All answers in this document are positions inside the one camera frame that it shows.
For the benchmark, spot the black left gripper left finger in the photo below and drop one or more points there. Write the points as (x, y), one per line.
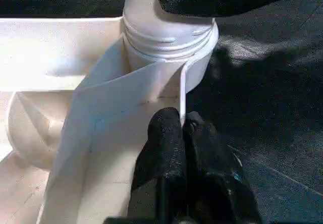
(161, 158)

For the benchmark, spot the white plastic table top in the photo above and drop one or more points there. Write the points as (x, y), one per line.
(38, 57)

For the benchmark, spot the white plastic table leg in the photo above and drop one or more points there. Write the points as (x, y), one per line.
(146, 19)

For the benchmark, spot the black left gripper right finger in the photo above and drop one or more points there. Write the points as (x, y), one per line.
(214, 183)

